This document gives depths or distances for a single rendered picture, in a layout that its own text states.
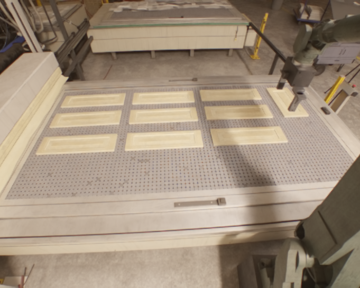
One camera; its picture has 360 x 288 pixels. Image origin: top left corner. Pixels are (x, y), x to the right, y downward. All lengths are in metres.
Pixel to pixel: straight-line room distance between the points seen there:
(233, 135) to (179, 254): 1.27
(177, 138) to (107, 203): 0.75
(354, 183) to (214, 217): 0.81
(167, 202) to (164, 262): 0.90
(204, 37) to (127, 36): 1.68
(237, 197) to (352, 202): 0.73
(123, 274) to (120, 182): 1.00
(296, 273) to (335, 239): 0.30
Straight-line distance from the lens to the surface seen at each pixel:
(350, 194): 0.91
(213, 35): 4.88
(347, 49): 5.48
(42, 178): 1.78
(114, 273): 2.21
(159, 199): 1.37
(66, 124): 2.09
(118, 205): 1.41
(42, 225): 1.60
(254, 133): 1.83
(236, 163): 1.58
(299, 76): 1.64
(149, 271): 2.15
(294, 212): 1.56
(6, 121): 2.07
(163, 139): 1.66
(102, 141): 1.77
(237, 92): 2.31
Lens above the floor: 2.11
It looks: 49 degrees down
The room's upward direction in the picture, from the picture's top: straight up
